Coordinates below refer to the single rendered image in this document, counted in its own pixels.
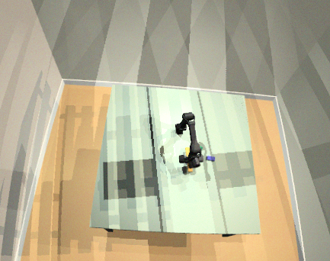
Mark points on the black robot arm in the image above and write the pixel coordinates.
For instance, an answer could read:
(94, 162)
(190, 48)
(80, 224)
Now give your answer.
(195, 146)

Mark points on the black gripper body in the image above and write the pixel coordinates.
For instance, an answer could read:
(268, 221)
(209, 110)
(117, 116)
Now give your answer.
(183, 159)

